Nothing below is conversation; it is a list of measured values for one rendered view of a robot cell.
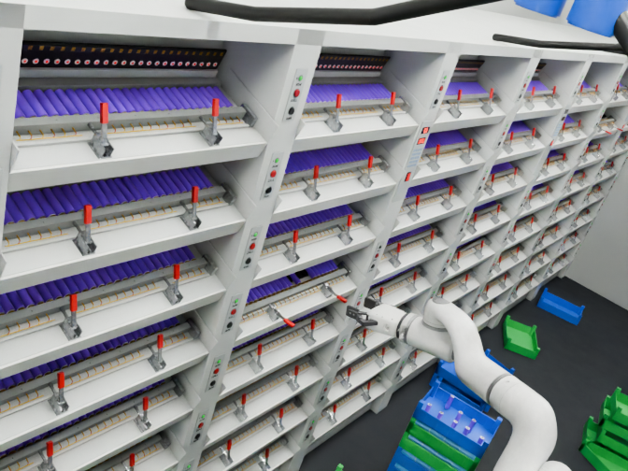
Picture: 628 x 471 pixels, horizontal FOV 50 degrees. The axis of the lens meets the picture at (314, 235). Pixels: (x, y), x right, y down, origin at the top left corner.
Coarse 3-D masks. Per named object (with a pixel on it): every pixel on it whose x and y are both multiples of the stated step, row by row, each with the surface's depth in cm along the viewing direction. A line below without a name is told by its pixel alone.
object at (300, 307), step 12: (336, 264) 232; (348, 264) 230; (348, 276) 231; (360, 276) 228; (336, 288) 223; (348, 288) 227; (300, 300) 209; (312, 300) 212; (324, 300) 216; (336, 300) 226; (264, 312) 197; (288, 312) 202; (300, 312) 206; (240, 324) 188; (252, 324) 191; (264, 324) 194; (276, 324) 198; (240, 336) 185; (252, 336) 192
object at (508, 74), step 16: (496, 64) 258; (512, 64) 254; (528, 64) 250; (496, 80) 259; (512, 80) 255; (528, 80) 259; (512, 96) 256; (512, 112) 263; (480, 128) 266; (496, 128) 262; (464, 176) 274; (480, 176) 271; (480, 192) 281; (464, 208) 277; (448, 224) 283; (432, 288) 294; (416, 304) 300; (384, 400) 324
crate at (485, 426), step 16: (432, 400) 279; (416, 416) 265; (432, 416) 261; (448, 416) 272; (464, 416) 276; (480, 416) 273; (448, 432) 260; (480, 432) 270; (464, 448) 258; (480, 448) 254
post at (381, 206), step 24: (456, 48) 198; (384, 72) 208; (408, 72) 203; (432, 72) 199; (432, 96) 202; (432, 120) 210; (384, 144) 213; (408, 144) 208; (384, 216) 218; (360, 264) 228; (360, 288) 232; (336, 336) 240; (312, 432) 268
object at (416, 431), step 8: (408, 424) 268; (416, 424) 267; (408, 432) 269; (416, 432) 267; (424, 432) 265; (424, 440) 266; (432, 440) 264; (440, 440) 262; (432, 448) 265; (440, 448) 263; (448, 448) 262; (448, 456) 263; (456, 456) 261; (464, 456) 259; (464, 464) 260; (472, 464) 258
